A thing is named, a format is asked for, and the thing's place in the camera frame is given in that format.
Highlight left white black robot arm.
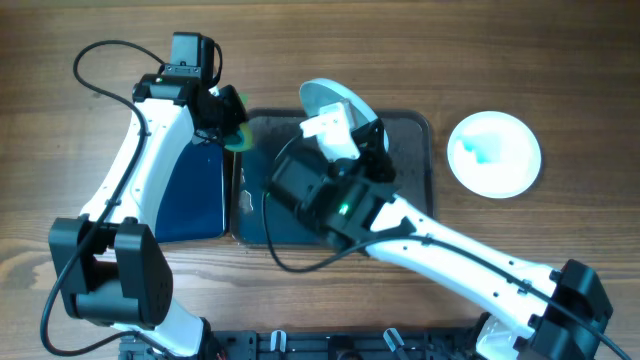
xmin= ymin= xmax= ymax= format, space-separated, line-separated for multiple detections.
xmin=40 ymin=32 xmax=252 ymax=359

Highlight small black water tray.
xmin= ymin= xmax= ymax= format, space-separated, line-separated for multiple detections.
xmin=155 ymin=143 xmax=227 ymax=243

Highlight large dark serving tray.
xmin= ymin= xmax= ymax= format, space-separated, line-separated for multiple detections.
xmin=229 ymin=108 xmax=436 ymax=248

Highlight green yellow sponge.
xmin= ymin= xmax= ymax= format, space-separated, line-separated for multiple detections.
xmin=224 ymin=91 xmax=253 ymax=152

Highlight white plate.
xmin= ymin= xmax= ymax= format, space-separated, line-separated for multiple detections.
xmin=299 ymin=78 xmax=378 ymax=131
xmin=446 ymin=111 xmax=542 ymax=199

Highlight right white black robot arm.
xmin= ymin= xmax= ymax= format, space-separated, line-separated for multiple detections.
xmin=263 ymin=120 xmax=613 ymax=359

